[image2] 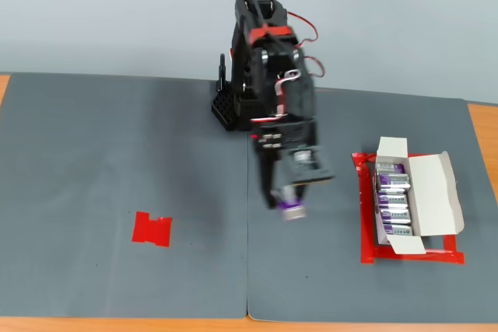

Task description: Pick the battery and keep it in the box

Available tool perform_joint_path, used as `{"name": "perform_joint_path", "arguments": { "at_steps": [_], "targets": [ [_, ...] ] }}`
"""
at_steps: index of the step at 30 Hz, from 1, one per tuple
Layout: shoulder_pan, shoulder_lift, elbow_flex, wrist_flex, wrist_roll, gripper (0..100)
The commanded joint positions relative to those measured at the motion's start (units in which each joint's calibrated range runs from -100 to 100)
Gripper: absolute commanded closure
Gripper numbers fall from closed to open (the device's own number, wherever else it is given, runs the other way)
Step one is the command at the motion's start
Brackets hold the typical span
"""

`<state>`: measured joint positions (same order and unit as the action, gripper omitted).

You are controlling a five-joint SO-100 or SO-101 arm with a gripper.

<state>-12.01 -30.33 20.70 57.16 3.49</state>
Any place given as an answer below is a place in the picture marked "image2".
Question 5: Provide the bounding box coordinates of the red tape band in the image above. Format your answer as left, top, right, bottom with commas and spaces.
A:
247, 24, 295, 44

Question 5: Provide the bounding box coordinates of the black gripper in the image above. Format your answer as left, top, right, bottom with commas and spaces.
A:
251, 119, 319, 211

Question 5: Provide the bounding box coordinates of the black table clamp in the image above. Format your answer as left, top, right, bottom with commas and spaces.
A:
216, 53, 228, 93

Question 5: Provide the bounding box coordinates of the grey mat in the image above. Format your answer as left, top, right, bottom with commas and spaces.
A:
0, 72, 250, 320
246, 85, 498, 323

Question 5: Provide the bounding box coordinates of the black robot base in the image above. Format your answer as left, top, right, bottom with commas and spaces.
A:
209, 82, 254, 133

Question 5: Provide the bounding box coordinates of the red tape frame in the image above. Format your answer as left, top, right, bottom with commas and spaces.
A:
351, 150, 466, 267

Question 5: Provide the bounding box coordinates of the red white servo wire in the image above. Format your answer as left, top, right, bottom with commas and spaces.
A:
251, 68, 303, 125
286, 10, 327, 79

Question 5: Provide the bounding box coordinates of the red tape patch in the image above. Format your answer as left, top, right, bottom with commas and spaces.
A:
131, 211, 174, 249

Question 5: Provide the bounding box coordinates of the white cardboard box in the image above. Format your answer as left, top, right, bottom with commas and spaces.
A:
373, 136, 466, 257

